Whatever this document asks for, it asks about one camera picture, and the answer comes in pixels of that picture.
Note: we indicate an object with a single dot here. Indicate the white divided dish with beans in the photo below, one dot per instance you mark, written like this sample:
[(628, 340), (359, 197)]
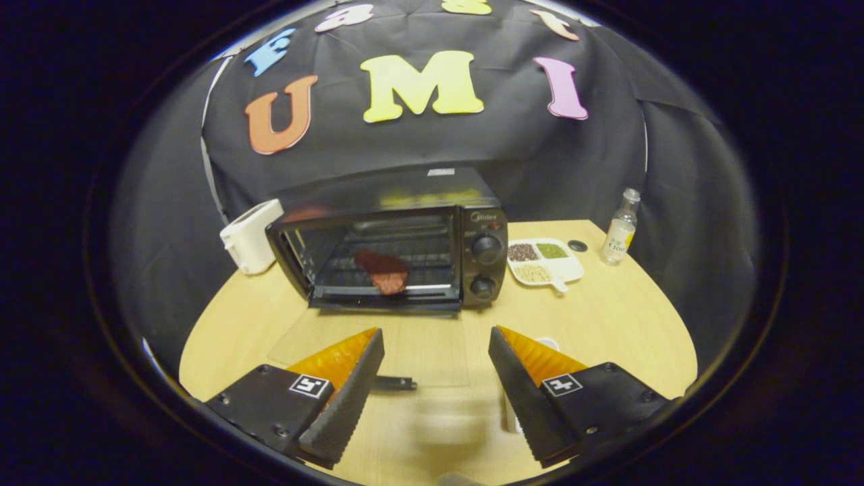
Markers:
[(563, 270)]

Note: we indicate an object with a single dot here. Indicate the black toaster oven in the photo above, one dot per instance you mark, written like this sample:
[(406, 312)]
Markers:
[(405, 189)]

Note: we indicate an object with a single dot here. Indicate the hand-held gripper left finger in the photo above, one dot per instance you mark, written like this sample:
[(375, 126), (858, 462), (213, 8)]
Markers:
[(347, 405)]

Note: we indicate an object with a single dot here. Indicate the white bread toaster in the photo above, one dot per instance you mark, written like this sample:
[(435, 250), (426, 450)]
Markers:
[(250, 239)]

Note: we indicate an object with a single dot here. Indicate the brown meat slice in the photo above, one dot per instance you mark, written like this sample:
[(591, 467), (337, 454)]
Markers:
[(381, 266)]

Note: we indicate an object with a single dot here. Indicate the white plastic tray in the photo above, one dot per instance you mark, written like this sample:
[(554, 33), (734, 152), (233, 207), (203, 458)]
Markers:
[(550, 343)]

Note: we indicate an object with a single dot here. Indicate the small clear glass bottle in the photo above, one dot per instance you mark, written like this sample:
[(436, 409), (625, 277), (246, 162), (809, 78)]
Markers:
[(617, 243)]

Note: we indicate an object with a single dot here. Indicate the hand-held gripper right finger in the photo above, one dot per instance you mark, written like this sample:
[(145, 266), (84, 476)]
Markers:
[(523, 405)]

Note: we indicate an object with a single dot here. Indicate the black round table grommet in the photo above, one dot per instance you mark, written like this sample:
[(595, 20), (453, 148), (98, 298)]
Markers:
[(578, 246)]

